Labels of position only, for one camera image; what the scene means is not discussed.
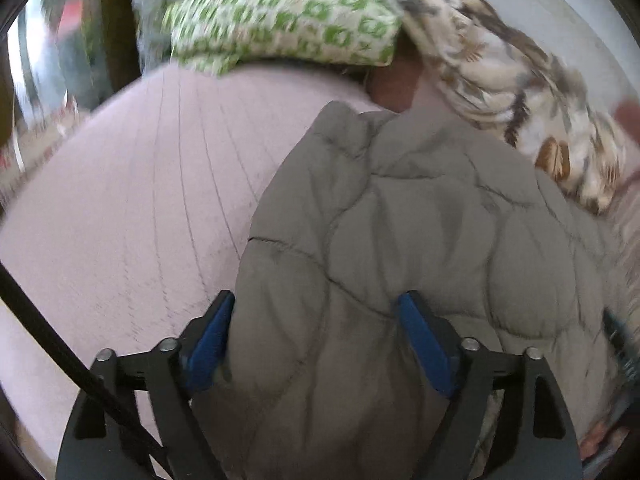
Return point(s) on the grey hooded puffer jacket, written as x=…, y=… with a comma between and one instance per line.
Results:
x=400, y=220

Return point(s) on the green patterned pillow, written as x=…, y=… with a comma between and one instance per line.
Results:
x=285, y=15

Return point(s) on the brown pillow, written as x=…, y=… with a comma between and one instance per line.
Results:
x=395, y=87

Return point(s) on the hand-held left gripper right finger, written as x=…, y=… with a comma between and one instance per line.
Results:
x=425, y=345

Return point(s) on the pink bed sheet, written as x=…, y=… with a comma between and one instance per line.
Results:
x=140, y=185

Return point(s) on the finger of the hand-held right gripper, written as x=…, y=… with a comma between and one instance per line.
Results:
x=617, y=335

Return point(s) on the floral beige blanket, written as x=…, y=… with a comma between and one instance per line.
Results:
x=505, y=70

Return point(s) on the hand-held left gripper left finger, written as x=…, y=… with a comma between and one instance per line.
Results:
x=212, y=345

